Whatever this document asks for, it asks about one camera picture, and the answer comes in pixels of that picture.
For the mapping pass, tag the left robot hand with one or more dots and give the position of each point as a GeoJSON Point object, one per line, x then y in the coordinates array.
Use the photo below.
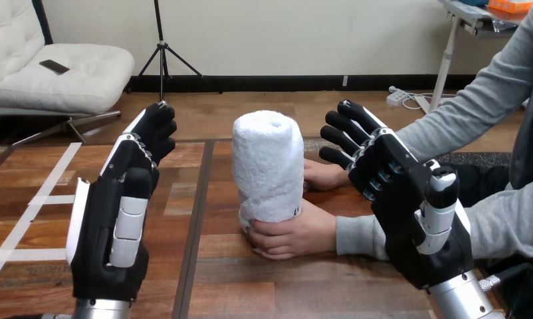
{"type": "Point", "coordinates": [95, 229]}

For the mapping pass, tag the person's hand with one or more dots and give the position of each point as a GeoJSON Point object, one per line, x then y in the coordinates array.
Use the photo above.
{"type": "Point", "coordinates": [297, 233]}
{"type": "Point", "coordinates": [323, 175]}

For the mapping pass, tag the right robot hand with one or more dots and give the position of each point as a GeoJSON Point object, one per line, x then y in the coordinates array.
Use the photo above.
{"type": "Point", "coordinates": [398, 193]}

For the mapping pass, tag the white towel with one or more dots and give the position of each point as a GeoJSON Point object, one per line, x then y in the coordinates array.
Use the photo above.
{"type": "Point", "coordinates": [266, 167]}

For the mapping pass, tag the person's forearm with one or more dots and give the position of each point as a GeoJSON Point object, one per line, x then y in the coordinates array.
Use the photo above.
{"type": "Point", "coordinates": [504, 224]}
{"type": "Point", "coordinates": [469, 110]}

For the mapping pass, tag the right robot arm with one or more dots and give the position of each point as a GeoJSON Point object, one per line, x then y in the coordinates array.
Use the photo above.
{"type": "Point", "coordinates": [460, 300]}

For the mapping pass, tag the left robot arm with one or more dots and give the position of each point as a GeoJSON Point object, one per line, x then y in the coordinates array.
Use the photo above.
{"type": "Point", "coordinates": [101, 311]}

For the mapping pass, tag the person's body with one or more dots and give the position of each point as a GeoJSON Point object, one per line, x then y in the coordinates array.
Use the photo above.
{"type": "Point", "coordinates": [531, 145]}

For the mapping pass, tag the dark speckled floor mat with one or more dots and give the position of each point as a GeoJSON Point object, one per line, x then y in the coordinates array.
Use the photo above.
{"type": "Point", "coordinates": [473, 157]}

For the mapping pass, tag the white power strip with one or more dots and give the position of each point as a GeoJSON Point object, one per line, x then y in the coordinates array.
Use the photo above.
{"type": "Point", "coordinates": [395, 97]}

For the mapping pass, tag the white desk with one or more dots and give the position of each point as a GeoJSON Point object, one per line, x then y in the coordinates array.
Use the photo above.
{"type": "Point", "coordinates": [447, 57]}

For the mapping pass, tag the white cushioned chair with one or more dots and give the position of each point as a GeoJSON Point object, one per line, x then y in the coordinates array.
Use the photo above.
{"type": "Point", "coordinates": [68, 79]}

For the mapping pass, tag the black phone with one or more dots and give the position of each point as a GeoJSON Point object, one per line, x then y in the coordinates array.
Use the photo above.
{"type": "Point", "coordinates": [54, 67]}

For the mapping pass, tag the black tripod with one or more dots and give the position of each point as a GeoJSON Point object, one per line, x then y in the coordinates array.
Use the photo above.
{"type": "Point", "coordinates": [162, 53]}

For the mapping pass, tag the foil sheet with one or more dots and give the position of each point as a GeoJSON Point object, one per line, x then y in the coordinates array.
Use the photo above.
{"type": "Point", "coordinates": [504, 25]}

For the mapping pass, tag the orange thing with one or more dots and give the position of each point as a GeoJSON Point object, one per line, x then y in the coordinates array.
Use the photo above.
{"type": "Point", "coordinates": [508, 5]}

